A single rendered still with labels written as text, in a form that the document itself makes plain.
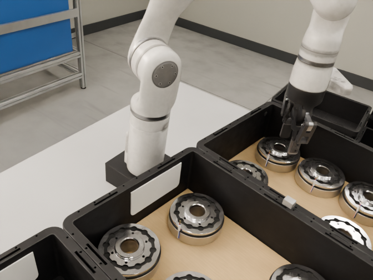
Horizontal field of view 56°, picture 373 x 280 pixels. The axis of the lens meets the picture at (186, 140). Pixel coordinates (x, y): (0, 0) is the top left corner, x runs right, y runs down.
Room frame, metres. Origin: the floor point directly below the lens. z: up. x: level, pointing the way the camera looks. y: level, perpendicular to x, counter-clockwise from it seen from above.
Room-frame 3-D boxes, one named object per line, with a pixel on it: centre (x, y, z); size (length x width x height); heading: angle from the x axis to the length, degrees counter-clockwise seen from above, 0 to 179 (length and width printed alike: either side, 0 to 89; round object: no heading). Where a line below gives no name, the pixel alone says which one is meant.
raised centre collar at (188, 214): (0.45, -0.04, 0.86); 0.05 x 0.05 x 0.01
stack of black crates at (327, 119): (1.49, -0.61, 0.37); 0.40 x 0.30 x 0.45; 59
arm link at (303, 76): (0.66, -0.25, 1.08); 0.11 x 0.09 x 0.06; 98
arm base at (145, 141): (0.69, 0.09, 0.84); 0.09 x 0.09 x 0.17; 53
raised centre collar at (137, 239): (0.36, 0.07, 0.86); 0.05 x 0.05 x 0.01
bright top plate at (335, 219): (0.44, -0.31, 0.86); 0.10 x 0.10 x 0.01
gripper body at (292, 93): (0.66, -0.23, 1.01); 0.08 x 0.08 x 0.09
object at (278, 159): (0.69, -0.22, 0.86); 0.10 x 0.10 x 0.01
